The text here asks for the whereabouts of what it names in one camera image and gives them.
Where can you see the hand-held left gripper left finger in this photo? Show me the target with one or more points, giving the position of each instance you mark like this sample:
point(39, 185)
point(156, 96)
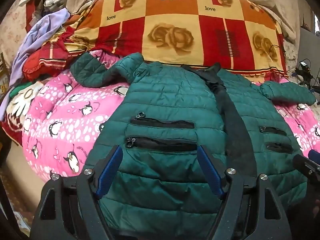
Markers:
point(110, 166)

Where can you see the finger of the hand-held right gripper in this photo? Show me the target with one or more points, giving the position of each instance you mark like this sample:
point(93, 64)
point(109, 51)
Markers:
point(303, 165)
point(314, 155)

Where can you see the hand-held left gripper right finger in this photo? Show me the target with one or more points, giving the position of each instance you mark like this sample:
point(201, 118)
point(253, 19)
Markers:
point(210, 172)

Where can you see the green puffer jacket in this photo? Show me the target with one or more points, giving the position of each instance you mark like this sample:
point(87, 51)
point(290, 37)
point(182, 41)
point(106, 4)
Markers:
point(162, 100)

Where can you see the pink penguin print blanket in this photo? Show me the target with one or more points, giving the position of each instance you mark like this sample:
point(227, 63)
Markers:
point(75, 100)

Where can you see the dark red patterned cloth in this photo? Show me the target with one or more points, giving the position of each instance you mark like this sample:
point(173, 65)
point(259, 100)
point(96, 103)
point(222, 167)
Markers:
point(12, 127)

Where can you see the white green printed cloth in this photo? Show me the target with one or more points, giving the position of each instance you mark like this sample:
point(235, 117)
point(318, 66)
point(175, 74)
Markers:
point(25, 100)

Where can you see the grey board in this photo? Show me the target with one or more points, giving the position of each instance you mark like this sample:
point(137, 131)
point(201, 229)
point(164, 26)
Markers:
point(308, 45)

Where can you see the red ruffled pillow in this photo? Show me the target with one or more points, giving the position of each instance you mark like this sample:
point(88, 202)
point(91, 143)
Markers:
point(42, 57)

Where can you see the lavender cloth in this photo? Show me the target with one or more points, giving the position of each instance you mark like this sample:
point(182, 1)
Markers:
point(32, 37)

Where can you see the red orange checkered quilt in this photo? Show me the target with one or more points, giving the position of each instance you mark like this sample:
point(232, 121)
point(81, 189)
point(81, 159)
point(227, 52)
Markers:
point(175, 17)

